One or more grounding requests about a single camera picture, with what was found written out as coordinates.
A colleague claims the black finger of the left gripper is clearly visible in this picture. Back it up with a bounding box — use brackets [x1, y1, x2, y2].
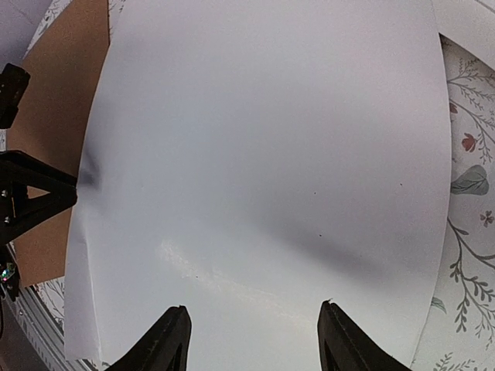
[1, 150, 77, 245]

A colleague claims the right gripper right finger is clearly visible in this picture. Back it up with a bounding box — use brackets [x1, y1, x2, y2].
[317, 301, 409, 371]

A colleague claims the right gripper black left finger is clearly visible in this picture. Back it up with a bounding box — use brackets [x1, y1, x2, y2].
[108, 305, 192, 371]

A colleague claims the brown cardboard backing board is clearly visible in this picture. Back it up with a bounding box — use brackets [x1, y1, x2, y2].
[7, 0, 110, 287]

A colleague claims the landscape photo print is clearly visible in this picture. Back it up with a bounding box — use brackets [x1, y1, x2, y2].
[64, 1, 451, 370]

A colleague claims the white picture frame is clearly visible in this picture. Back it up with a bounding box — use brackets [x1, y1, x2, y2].
[432, 0, 495, 70]

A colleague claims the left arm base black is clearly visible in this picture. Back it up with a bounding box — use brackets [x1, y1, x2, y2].
[1, 245, 20, 336]

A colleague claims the front aluminium slotted rail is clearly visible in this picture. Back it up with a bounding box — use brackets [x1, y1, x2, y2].
[4, 288, 97, 371]

